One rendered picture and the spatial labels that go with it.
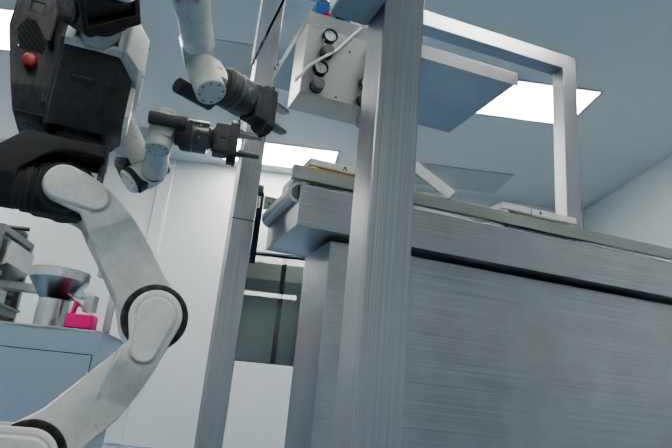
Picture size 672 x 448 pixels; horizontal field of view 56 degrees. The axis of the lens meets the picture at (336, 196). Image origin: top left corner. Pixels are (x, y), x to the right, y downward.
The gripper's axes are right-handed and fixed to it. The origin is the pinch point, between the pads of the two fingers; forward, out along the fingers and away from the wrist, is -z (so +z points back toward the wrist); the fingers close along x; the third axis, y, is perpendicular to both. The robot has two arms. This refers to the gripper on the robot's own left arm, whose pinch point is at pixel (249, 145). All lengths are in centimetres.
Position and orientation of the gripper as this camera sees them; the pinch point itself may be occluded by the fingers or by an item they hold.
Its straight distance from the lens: 172.6
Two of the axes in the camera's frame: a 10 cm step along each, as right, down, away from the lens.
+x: -0.9, 9.4, -3.3
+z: -9.7, -1.5, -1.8
